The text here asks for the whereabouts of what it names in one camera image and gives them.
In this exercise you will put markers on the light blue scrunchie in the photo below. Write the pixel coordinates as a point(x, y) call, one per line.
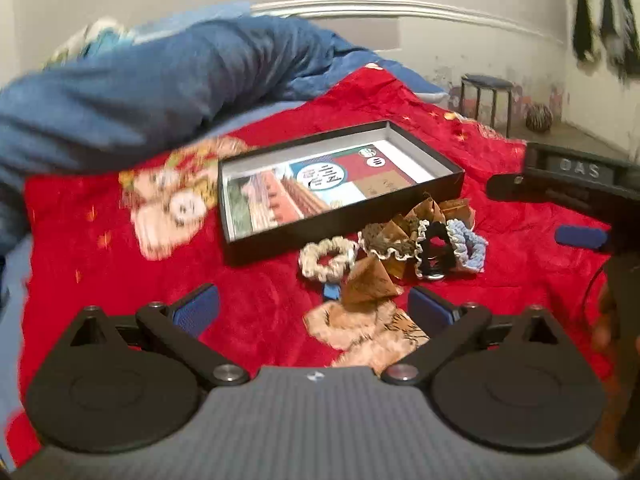
point(467, 246)

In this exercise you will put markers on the black shallow cardboard box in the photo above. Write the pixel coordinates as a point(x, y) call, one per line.
point(300, 241)

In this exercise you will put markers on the black and white hanging garment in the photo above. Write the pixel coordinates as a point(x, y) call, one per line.
point(607, 10)

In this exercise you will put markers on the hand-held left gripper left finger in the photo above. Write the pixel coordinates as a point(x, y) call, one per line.
point(195, 310)

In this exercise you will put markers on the red printed blanket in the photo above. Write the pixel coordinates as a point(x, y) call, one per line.
point(500, 135)

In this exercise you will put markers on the blue-seat metal stool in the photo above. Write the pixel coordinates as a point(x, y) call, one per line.
point(487, 81)

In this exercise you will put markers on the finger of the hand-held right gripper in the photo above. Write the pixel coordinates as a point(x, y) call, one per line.
point(580, 236)
point(510, 186)

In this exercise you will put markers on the white metal bed rail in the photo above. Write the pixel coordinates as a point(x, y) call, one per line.
point(450, 12)

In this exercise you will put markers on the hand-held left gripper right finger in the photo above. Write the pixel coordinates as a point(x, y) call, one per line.
point(425, 310)

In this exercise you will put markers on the person's right hand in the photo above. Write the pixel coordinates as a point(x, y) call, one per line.
point(605, 325)

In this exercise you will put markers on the cartoon print pillow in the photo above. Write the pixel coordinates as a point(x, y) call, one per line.
point(90, 40)

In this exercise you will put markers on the brown lace-trimmed scrunchie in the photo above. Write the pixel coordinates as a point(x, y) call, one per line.
point(385, 241)

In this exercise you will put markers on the small blue hair clip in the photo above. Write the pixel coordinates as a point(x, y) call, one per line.
point(331, 291)

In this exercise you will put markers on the blue quilt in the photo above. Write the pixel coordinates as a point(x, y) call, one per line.
point(150, 85)

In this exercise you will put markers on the black scrunchie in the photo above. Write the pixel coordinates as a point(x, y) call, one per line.
point(425, 240)

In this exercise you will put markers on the printed paper box insert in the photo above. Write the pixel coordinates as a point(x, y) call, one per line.
point(280, 195)

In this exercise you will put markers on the striped ball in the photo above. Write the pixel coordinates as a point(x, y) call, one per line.
point(539, 118)

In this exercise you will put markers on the cream scrunchie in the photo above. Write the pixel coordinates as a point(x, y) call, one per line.
point(312, 256)

